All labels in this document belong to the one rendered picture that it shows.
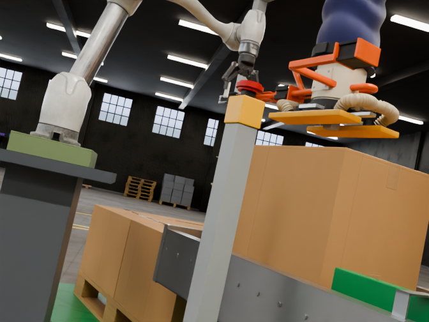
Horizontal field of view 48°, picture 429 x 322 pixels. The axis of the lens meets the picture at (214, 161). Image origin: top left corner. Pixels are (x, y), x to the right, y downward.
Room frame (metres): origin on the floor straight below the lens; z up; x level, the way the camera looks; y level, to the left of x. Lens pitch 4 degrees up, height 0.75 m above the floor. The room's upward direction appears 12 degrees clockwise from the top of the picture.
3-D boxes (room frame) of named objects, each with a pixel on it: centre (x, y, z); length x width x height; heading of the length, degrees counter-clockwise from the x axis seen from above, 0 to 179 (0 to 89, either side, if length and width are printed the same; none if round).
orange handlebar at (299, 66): (1.73, -0.16, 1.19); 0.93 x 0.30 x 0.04; 32
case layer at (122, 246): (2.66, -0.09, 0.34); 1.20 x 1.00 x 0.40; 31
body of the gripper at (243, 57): (2.13, -0.05, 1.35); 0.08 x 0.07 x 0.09; 121
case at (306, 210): (1.64, -0.36, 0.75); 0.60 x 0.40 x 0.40; 30
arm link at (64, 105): (1.87, 0.62, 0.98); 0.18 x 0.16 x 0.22; 20
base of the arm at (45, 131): (1.84, 0.61, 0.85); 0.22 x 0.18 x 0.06; 17
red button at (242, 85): (1.18, -0.05, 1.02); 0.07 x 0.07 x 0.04
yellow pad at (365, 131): (1.68, -0.45, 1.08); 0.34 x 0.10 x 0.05; 32
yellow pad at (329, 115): (1.58, -0.29, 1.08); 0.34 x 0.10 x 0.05; 32
